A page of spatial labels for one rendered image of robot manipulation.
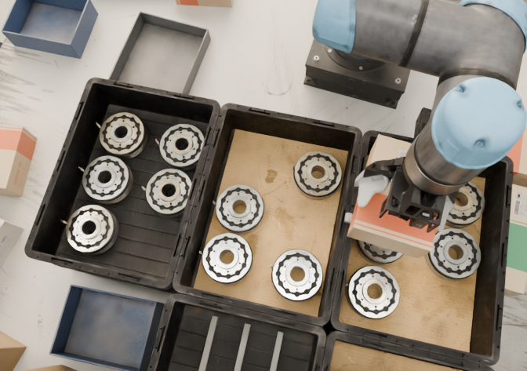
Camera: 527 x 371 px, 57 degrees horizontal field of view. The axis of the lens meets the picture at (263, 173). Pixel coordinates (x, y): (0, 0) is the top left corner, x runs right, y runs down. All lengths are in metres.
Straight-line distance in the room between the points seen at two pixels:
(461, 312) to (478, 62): 0.66
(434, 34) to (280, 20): 0.92
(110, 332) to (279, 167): 0.54
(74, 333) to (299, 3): 1.03
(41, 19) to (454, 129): 1.30
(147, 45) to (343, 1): 0.95
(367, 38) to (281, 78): 0.80
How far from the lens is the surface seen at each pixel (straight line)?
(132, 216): 1.10
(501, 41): 0.54
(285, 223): 1.04
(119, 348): 1.20
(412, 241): 0.77
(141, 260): 1.07
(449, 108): 0.47
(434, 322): 1.07
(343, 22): 0.53
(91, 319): 1.23
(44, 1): 1.59
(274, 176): 1.07
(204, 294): 0.95
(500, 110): 0.48
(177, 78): 1.34
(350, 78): 1.22
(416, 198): 0.60
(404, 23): 0.53
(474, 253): 1.08
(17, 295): 1.31
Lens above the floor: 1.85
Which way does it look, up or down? 72 degrees down
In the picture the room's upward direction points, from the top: 6 degrees counter-clockwise
